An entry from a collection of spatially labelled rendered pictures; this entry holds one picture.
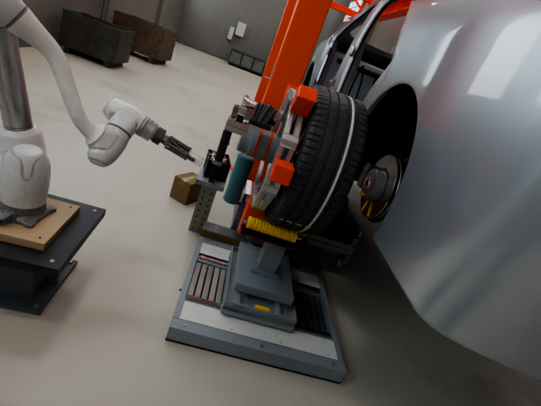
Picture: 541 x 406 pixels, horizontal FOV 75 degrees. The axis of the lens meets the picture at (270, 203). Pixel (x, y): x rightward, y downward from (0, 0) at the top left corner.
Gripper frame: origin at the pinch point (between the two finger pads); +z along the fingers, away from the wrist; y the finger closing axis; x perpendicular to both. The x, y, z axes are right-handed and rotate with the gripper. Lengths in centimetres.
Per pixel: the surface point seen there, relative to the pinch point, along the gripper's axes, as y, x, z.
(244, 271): -6, 36, 50
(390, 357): -20, 34, 144
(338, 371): -44, 38, 101
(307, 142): -26, -37, 28
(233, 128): -14.0, -23.4, 4.6
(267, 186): -23.2, -13.2, 27.3
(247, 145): -1.5, -18.1, 15.3
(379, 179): -9, -40, 73
